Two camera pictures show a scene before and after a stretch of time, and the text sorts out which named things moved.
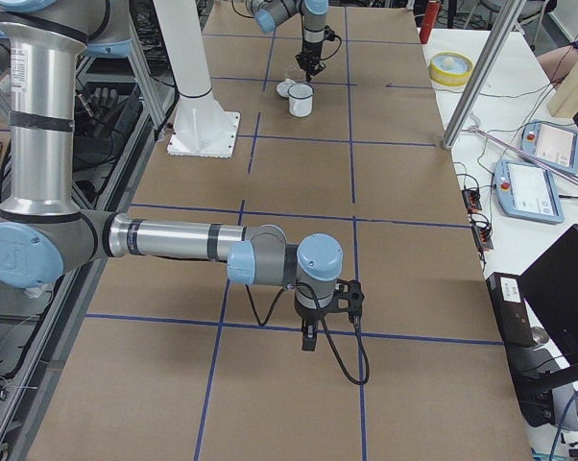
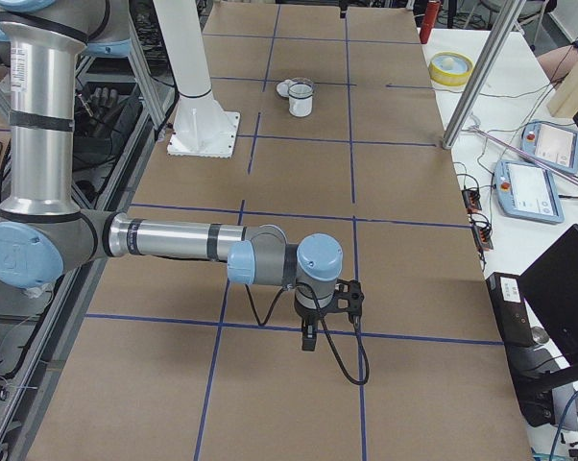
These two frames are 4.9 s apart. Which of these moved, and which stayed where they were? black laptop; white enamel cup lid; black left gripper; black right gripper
Moved: black left gripper
Stayed: black laptop; black right gripper; white enamel cup lid
